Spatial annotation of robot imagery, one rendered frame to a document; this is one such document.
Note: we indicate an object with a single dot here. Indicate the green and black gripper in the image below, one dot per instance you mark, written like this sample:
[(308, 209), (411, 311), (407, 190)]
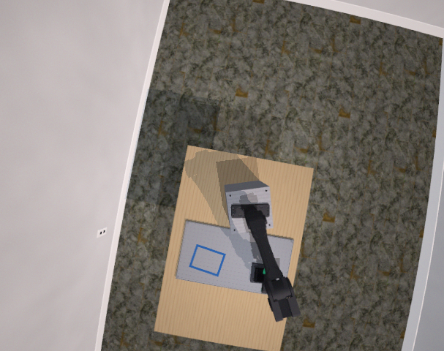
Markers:
[(263, 290)]

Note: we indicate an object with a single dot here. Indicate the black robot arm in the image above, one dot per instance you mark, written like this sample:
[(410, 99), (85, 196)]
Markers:
[(282, 299)]

